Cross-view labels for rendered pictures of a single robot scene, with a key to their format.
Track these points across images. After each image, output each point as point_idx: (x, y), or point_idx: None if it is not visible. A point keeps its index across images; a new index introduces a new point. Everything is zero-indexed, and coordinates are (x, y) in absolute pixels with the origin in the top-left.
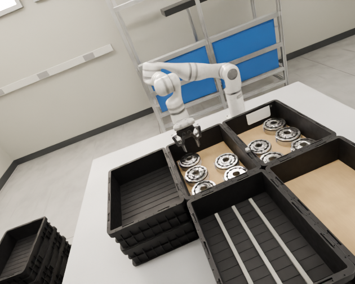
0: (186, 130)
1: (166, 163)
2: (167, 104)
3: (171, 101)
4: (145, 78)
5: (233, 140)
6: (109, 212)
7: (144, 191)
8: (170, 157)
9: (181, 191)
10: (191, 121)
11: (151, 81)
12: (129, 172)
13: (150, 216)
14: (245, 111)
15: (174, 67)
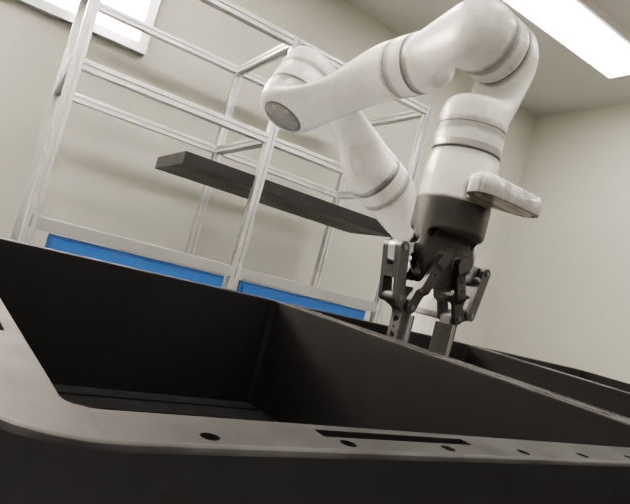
0: (452, 252)
1: (241, 389)
2: (466, 98)
3: (487, 96)
4: (287, 77)
5: (589, 381)
6: None
7: None
8: (354, 325)
9: None
10: (538, 203)
11: (368, 55)
12: (51, 314)
13: (625, 466)
14: (523, 356)
15: (370, 125)
